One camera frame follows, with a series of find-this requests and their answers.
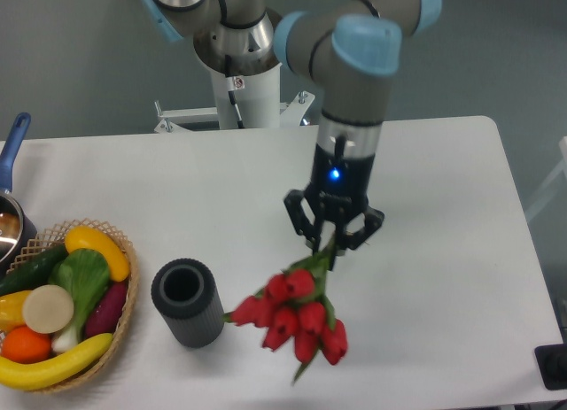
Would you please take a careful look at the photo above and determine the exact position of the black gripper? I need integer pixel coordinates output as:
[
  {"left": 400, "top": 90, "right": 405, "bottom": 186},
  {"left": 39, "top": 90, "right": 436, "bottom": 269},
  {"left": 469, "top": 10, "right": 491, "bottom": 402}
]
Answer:
[{"left": 283, "top": 144, "right": 384, "bottom": 270}]

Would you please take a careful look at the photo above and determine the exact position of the red tulip bouquet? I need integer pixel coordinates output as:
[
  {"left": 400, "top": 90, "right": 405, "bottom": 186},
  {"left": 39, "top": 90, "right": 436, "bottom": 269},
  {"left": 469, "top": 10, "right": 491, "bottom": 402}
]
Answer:
[{"left": 222, "top": 238, "right": 349, "bottom": 383}]

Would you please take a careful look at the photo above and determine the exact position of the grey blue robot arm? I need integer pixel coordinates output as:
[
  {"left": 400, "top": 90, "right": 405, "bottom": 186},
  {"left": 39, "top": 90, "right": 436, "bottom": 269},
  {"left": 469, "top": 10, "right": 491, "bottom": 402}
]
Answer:
[{"left": 142, "top": 0, "right": 442, "bottom": 257}]

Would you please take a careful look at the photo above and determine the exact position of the dark grey ribbed vase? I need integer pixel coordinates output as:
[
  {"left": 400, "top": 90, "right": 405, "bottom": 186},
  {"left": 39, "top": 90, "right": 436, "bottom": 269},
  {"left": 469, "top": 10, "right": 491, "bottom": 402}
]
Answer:
[{"left": 151, "top": 259, "right": 224, "bottom": 349}]

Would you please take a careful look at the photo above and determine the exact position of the purple sweet potato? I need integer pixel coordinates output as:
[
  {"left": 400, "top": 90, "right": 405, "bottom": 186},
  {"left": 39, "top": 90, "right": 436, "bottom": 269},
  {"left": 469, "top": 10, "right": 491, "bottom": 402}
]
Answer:
[{"left": 83, "top": 282, "right": 128, "bottom": 338}]

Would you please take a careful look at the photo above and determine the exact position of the black device at edge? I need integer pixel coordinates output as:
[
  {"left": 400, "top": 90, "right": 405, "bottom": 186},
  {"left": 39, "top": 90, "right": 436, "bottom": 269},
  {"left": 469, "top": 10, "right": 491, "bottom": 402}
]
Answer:
[{"left": 534, "top": 344, "right": 566, "bottom": 391}]

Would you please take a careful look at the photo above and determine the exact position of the green bok choy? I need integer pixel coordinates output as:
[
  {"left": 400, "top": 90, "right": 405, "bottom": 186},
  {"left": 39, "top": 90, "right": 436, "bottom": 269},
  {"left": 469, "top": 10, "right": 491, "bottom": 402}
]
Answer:
[{"left": 48, "top": 249, "right": 110, "bottom": 354}]

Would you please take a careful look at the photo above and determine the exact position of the yellow squash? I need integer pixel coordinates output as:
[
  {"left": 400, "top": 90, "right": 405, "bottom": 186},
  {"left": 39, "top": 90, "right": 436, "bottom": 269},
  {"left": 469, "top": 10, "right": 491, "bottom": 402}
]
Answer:
[{"left": 64, "top": 225, "right": 130, "bottom": 282}]

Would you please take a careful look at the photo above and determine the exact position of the woven wicker basket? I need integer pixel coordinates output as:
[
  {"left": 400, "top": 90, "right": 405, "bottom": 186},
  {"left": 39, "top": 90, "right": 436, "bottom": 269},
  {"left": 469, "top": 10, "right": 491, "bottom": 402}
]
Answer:
[{"left": 1, "top": 219, "right": 139, "bottom": 393}]

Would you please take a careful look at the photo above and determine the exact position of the beige round disc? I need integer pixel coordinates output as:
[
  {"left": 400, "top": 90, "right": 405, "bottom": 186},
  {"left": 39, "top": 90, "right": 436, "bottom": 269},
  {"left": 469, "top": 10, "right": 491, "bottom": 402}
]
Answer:
[{"left": 22, "top": 284, "right": 74, "bottom": 334}]

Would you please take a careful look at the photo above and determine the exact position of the green cucumber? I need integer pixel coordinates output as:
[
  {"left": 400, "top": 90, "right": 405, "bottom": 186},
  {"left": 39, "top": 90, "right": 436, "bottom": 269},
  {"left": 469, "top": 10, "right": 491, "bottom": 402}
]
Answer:
[{"left": 1, "top": 244, "right": 68, "bottom": 296}]

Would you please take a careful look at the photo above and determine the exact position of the yellow bell pepper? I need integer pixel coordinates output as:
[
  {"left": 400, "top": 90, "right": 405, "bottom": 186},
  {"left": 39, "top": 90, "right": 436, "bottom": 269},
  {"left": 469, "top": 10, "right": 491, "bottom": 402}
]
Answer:
[{"left": 0, "top": 290, "right": 31, "bottom": 332}]

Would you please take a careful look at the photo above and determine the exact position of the orange fruit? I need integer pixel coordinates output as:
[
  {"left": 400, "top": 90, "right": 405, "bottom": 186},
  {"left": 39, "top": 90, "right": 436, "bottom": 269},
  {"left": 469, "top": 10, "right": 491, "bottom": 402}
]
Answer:
[{"left": 1, "top": 326, "right": 51, "bottom": 364}]

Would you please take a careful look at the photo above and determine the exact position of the yellow banana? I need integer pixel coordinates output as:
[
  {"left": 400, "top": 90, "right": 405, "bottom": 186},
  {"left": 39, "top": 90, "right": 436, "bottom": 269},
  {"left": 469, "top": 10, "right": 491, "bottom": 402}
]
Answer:
[{"left": 1, "top": 333, "right": 113, "bottom": 391}]

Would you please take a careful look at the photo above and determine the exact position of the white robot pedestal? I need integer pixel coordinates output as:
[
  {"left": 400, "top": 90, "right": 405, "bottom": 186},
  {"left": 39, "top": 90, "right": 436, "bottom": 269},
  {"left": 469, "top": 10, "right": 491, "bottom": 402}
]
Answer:
[{"left": 154, "top": 66, "right": 315, "bottom": 134}]

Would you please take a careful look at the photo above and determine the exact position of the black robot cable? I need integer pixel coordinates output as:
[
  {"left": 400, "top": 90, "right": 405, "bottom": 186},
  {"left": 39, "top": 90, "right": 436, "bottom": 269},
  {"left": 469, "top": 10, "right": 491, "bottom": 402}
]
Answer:
[{"left": 223, "top": 54, "right": 246, "bottom": 130}]

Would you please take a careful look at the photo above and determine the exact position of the white frame at right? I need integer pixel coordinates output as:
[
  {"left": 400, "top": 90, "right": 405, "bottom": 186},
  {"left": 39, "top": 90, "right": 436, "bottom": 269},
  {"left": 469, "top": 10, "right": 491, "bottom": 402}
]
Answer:
[{"left": 524, "top": 136, "right": 566, "bottom": 223}]

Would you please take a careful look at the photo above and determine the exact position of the blue handled saucepan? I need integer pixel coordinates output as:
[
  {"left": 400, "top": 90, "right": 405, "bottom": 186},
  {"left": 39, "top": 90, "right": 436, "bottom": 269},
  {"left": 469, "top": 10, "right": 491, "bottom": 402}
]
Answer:
[{"left": 1, "top": 112, "right": 36, "bottom": 277}]

